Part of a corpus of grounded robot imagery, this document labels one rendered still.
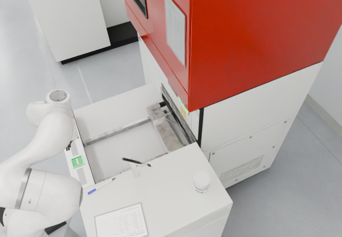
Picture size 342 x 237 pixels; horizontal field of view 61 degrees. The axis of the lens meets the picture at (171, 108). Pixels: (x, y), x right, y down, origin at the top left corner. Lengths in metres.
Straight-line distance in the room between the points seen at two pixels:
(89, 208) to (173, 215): 0.37
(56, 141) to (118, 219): 0.64
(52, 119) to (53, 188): 0.17
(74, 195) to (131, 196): 0.60
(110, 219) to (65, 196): 0.58
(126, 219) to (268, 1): 1.01
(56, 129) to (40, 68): 2.82
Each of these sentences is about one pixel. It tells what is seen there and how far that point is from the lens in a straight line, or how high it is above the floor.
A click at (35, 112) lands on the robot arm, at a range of 1.08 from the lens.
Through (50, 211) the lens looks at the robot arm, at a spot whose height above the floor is 1.52.
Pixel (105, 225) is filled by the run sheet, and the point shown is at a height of 0.97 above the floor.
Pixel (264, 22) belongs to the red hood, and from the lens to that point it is 1.12.
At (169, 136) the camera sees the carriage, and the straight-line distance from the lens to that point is 1.59.
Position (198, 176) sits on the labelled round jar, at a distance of 1.28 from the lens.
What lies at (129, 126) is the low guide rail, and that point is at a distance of 1.69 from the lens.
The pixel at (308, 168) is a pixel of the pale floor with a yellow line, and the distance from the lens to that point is 2.69.
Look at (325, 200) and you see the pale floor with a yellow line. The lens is 2.61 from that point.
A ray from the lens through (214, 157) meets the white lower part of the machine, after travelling 1.74.
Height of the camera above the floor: 2.22
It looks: 52 degrees down
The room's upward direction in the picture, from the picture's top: 3 degrees counter-clockwise
